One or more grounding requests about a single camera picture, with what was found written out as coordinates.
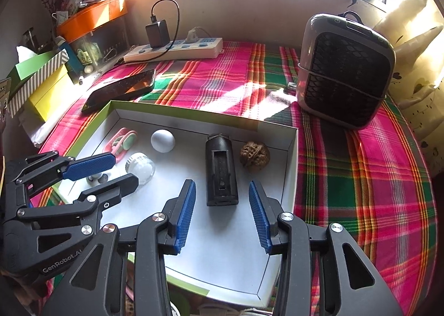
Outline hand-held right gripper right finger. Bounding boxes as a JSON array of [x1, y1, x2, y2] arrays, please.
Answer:
[[248, 180, 405, 316]]

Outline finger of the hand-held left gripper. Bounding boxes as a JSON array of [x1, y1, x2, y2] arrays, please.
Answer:
[[16, 175, 139, 230], [5, 151, 117, 195]]

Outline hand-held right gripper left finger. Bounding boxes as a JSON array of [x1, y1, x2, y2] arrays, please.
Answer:
[[40, 179, 197, 316]]

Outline clear jar white lid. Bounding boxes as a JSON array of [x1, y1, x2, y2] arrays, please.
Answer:
[[125, 152, 155, 185]]

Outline pink ear hook clip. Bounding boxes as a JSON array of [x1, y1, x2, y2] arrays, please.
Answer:
[[103, 128, 138, 164]]

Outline white cardboard box green rim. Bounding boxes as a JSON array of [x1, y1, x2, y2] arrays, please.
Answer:
[[47, 100, 299, 308]]

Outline black rectangular device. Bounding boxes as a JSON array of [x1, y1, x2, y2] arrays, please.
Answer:
[[205, 133, 239, 206]]

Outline brown walnut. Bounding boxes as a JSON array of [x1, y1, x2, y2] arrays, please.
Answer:
[[240, 141, 270, 167]]

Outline white ball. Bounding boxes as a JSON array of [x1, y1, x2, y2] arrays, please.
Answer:
[[151, 129, 176, 153]]

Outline white paper sheet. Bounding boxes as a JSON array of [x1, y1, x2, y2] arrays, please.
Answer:
[[19, 108, 66, 148]]

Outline yellow box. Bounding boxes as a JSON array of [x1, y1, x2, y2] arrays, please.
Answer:
[[28, 64, 75, 122]]

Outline black smartphone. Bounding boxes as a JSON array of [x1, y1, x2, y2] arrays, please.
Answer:
[[81, 69, 156, 113]]

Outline plaid cloth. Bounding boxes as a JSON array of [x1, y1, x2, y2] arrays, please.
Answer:
[[35, 40, 439, 316]]

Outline striped box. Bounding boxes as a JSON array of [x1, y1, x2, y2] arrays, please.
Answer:
[[6, 50, 70, 118]]

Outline teal decorated box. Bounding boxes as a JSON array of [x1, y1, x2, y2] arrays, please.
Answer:
[[64, 42, 101, 75]]

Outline green tissue box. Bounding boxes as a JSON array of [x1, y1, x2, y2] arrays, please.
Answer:
[[7, 50, 59, 81]]

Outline white tissue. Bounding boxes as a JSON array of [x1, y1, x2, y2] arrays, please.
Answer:
[[16, 45, 38, 62]]

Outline black charger block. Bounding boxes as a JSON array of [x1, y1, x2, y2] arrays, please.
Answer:
[[145, 20, 170, 49]]

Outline orange plastic tray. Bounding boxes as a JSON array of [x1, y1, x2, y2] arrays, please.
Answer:
[[55, 0, 127, 42]]

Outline white power strip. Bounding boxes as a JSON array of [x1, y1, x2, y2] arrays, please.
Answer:
[[123, 37, 223, 63]]

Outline grey portable heater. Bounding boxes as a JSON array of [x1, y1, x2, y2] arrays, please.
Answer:
[[296, 11, 397, 129]]

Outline cream curtain with hearts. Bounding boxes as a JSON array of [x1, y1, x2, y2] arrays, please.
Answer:
[[375, 0, 444, 171]]

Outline black charger cable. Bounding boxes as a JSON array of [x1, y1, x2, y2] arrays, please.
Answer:
[[150, 0, 181, 60]]

